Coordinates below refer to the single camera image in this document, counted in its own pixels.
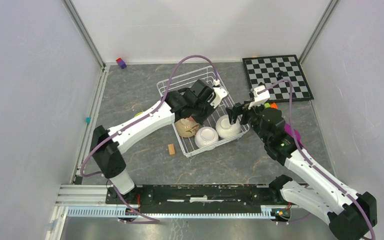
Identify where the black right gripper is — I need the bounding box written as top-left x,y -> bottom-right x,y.
225,98 -> 270,144

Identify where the beige ceramic bowl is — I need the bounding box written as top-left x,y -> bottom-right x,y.
174,117 -> 200,138

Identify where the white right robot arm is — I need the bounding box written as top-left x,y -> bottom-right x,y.
226,102 -> 378,240

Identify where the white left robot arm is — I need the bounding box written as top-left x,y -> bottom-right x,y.
86,79 -> 228,204

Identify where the white ribbed bowl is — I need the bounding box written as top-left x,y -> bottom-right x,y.
215,114 -> 241,139

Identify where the white smooth bowl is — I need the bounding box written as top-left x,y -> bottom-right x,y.
194,126 -> 219,149

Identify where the orange toy block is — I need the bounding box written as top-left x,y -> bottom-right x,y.
270,102 -> 278,109

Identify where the black white chessboard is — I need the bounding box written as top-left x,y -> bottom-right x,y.
242,55 -> 314,102

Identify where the small wooden block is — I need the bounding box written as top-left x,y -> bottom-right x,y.
167,143 -> 176,156

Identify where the magenta plastic object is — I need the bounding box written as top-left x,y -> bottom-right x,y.
284,123 -> 302,147

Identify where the black chess piece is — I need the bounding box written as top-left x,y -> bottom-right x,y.
277,71 -> 285,79

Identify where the red purple toy block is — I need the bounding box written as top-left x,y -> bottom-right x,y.
116,57 -> 127,69

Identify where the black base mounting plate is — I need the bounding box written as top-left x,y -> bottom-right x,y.
123,184 -> 288,214

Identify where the white wire dish rack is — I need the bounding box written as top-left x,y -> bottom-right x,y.
168,65 -> 250,157

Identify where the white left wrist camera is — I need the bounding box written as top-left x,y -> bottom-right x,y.
210,79 -> 229,109

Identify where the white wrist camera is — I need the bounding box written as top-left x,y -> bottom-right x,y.
210,79 -> 229,109
247,84 -> 270,110

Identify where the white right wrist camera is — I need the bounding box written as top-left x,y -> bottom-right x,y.
247,84 -> 270,110

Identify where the aluminium frame rail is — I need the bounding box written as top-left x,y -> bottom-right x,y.
45,65 -> 111,240

